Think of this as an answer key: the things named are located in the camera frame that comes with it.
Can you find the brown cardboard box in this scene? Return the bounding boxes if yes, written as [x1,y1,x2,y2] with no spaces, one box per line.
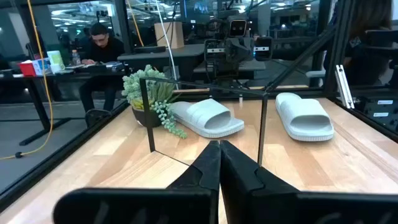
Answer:
[154,21,185,50]

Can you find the white and green container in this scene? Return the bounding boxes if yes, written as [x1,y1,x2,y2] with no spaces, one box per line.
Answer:
[46,50,65,75]

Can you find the white slide sandal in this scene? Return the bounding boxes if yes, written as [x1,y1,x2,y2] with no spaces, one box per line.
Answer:
[169,98,246,139]
[275,92,335,142]

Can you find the silver aluminium bracket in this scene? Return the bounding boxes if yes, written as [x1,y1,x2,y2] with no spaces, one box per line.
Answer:
[334,64,355,110]

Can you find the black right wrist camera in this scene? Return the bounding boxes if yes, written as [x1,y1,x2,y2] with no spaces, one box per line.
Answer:
[229,19,248,38]

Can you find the red box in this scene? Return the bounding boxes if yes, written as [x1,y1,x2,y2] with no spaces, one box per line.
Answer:
[17,61,37,77]

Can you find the grey padded chair armrest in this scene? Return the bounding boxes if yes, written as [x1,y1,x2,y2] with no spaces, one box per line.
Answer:
[305,69,326,79]

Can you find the grey office desk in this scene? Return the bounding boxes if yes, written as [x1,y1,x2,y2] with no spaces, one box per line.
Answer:
[117,43,206,82]

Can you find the black oblong device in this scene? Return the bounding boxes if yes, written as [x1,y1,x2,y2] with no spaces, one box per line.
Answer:
[134,45,167,54]

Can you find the black table frame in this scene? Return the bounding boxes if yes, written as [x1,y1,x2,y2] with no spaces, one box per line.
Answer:
[0,0,398,214]

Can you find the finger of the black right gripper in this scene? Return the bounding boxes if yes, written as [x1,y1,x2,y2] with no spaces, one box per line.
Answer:
[238,37,254,63]
[224,37,239,63]

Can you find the yellow cable with black plug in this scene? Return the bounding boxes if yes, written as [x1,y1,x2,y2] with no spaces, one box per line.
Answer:
[0,0,54,161]

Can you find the yellow hanging cable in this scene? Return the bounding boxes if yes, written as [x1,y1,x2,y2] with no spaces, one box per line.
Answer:
[126,0,146,47]

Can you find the black frame wooden shelf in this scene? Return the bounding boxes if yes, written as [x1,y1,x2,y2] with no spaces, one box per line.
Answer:
[139,76,270,167]

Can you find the trailing succulent in dark pot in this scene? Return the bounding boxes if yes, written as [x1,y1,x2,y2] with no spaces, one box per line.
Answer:
[129,79,188,140]

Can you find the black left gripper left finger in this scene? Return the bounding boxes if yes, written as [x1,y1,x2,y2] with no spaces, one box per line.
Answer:
[52,139,222,224]

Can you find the black office desk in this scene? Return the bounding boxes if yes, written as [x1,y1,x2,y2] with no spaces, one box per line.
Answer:
[0,67,128,147]

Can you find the white and blue box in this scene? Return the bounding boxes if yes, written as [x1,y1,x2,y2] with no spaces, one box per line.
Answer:
[32,57,52,77]

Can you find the black electronics box white labels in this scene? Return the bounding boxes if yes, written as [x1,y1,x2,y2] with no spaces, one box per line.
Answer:
[351,88,398,134]

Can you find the white hanging cable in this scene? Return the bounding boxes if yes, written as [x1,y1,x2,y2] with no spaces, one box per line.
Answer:
[154,0,178,91]

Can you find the person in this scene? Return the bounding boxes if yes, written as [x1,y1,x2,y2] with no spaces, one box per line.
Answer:
[78,22,125,128]
[323,0,394,86]

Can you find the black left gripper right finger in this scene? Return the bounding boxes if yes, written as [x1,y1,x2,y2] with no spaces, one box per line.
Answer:
[219,139,398,224]

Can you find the fluffy green plant patterned pot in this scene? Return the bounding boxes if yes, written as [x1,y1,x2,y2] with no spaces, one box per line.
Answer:
[121,64,167,105]

